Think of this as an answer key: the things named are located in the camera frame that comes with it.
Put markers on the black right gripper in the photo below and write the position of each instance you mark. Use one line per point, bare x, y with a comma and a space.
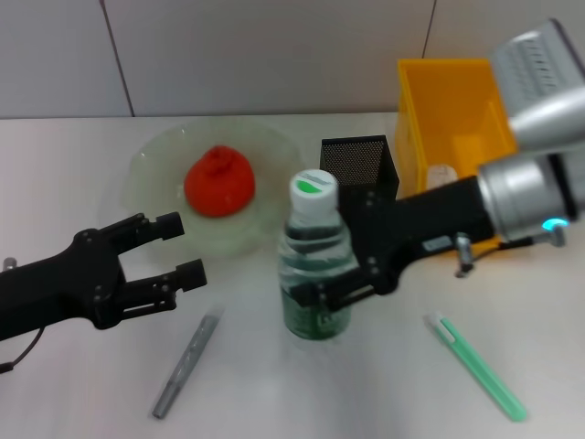
434, 219

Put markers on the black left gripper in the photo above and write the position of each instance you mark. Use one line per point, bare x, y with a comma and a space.
59, 292

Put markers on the clear water bottle green label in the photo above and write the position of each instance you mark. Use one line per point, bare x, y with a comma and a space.
315, 192

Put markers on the red-orange fruit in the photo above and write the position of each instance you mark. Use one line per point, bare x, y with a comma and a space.
219, 187

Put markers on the white paper ball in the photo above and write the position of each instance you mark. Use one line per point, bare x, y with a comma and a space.
441, 176

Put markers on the mint green pen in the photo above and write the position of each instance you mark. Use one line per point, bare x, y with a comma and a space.
480, 366

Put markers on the clear glass fruit plate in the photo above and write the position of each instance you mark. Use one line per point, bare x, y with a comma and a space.
151, 164

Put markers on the black mesh pen holder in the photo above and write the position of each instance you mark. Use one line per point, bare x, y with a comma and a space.
356, 160

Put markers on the grey marker pen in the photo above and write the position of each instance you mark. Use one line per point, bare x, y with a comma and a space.
187, 361

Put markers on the yellow plastic storage bin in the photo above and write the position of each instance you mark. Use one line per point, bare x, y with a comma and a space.
448, 110

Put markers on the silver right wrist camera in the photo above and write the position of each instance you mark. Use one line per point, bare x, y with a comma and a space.
535, 73

